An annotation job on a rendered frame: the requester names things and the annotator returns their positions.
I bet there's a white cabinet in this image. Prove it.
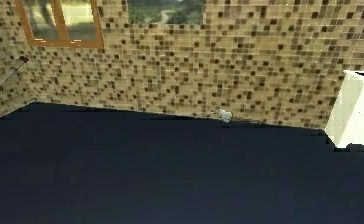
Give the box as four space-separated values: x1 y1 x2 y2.
324 69 364 150

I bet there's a green landscape wall picture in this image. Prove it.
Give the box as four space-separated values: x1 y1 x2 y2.
126 0 207 26

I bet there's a small white floor object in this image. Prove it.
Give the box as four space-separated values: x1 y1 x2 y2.
203 108 234 124

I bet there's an orange framed window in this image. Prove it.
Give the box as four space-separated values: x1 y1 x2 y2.
13 0 105 50

